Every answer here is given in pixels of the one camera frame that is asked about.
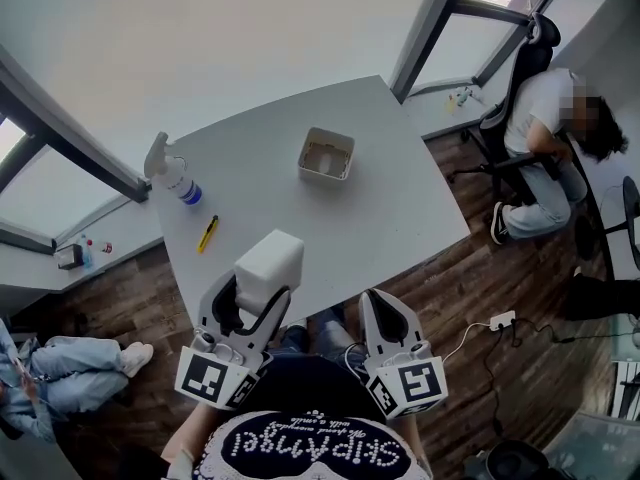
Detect person's right forearm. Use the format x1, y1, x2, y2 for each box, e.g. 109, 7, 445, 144
398, 411, 427, 469

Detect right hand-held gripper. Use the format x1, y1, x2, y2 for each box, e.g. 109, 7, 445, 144
358, 288, 449, 421

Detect person's blue jeans legs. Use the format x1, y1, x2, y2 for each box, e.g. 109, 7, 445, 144
268, 303, 372, 369

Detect yellow utility knife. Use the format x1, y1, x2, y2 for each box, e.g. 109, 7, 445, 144
196, 214, 221, 255

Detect blue plastic bottle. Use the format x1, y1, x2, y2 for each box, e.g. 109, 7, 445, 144
78, 234, 96, 270

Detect white power strip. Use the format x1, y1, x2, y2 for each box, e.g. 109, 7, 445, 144
488, 309, 518, 333

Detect white square container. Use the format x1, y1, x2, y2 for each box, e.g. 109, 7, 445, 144
297, 126, 357, 186

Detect black tissue box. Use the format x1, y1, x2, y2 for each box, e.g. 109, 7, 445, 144
55, 243, 85, 271

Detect person's black printed shirt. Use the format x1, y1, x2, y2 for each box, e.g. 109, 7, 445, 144
197, 353, 434, 480

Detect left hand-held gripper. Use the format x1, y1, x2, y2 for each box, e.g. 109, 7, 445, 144
174, 269, 293, 411

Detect small colourful sill items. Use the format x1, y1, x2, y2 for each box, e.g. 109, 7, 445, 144
445, 86, 474, 116

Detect clear spray bottle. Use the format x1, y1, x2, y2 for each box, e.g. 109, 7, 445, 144
143, 131, 204, 207

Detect black cable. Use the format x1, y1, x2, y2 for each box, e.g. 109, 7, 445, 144
474, 317, 571, 439

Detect black round stool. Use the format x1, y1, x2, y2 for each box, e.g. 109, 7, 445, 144
462, 439, 552, 480

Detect person's left forearm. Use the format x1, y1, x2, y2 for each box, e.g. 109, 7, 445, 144
159, 401, 224, 474

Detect white packet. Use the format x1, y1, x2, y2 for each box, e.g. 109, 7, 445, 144
233, 228, 306, 318

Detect glass table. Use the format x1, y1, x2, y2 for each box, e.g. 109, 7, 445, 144
543, 409, 640, 480

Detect white radiator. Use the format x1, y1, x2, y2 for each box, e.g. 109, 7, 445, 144
610, 359, 640, 420

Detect black office chair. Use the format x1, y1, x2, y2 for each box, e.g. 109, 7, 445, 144
451, 11, 576, 207

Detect white cable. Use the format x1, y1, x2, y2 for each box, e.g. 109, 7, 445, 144
439, 320, 494, 365

